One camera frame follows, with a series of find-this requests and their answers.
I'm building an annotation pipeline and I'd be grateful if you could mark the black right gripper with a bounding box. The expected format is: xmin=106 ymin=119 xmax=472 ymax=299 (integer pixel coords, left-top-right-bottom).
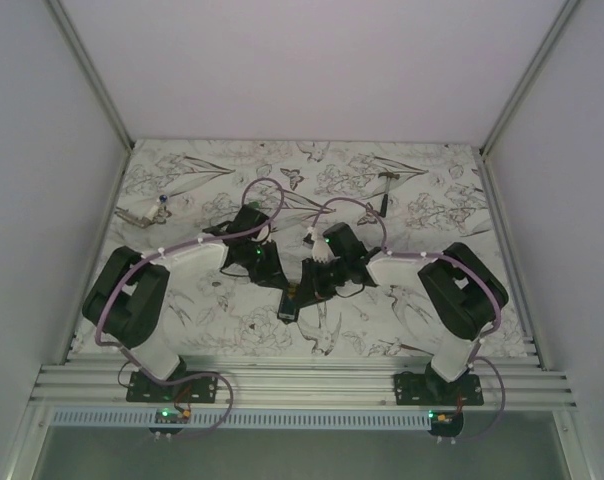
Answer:
xmin=293 ymin=257 xmax=348 ymax=310

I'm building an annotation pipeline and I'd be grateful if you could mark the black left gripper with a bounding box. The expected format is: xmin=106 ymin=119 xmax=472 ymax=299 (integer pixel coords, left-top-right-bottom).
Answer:
xmin=241 ymin=241 xmax=289 ymax=293

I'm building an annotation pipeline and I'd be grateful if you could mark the black fuse box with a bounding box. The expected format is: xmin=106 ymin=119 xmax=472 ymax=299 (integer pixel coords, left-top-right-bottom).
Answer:
xmin=276 ymin=283 xmax=299 ymax=325

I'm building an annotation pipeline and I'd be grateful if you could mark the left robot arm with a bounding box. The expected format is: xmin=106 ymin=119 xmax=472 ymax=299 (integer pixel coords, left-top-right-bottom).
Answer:
xmin=81 ymin=205 xmax=276 ymax=402

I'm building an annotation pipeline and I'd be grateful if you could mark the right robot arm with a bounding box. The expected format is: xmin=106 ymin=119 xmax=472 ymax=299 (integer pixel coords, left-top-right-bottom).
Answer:
xmin=293 ymin=223 xmax=509 ymax=405

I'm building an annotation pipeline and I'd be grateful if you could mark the small hammer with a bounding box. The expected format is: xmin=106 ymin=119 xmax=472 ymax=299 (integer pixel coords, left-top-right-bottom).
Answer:
xmin=378 ymin=171 xmax=399 ymax=218

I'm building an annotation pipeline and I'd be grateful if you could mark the metal clamp tool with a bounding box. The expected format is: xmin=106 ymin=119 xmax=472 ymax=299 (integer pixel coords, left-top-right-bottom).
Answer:
xmin=115 ymin=205 xmax=172 ymax=229

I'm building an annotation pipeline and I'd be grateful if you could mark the left controller board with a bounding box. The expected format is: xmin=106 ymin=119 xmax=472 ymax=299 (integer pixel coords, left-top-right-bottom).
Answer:
xmin=149 ymin=408 xmax=190 ymax=441

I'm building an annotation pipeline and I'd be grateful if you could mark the controller board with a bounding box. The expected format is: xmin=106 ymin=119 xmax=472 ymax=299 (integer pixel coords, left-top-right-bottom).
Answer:
xmin=428 ymin=411 xmax=464 ymax=444
xmin=149 ymin=408 xmax=190 ymax=441

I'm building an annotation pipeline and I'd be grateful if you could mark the right controller board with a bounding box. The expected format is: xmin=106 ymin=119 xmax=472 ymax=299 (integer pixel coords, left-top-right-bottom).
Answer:
xmin=428 ymin=411 xmax=464 ymax=444

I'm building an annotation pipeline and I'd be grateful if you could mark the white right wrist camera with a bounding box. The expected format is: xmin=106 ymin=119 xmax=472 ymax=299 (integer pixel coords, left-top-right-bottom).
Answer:
xmin=303 ymin=227 xmax=332 ymax=263

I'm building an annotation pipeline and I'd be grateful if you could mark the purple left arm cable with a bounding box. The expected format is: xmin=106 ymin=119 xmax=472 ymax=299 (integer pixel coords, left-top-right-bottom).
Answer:
xmin=94 ymin=177 xmax=286 ymax=441

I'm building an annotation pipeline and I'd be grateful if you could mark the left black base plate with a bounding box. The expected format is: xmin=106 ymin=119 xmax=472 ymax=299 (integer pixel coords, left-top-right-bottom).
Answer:
xmin=126 ymin=372 xmax=218 ymax=404

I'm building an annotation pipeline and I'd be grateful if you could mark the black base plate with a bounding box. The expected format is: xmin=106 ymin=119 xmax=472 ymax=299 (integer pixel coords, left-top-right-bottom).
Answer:
xmin=393 ymin=372 xmax=484 ymax=407
xmin=126 ymin=372 xmax=218 ymax=404

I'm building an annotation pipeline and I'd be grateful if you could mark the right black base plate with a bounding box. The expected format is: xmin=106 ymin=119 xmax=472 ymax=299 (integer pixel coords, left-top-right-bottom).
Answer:
xmin=393 ymin=372 xmax=484 ymax=407

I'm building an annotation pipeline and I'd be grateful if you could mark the grey slotted cable duct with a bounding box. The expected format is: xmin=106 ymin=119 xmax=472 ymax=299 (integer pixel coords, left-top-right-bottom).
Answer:
xmin=50 ymin=407 xmax=430 ymax=431

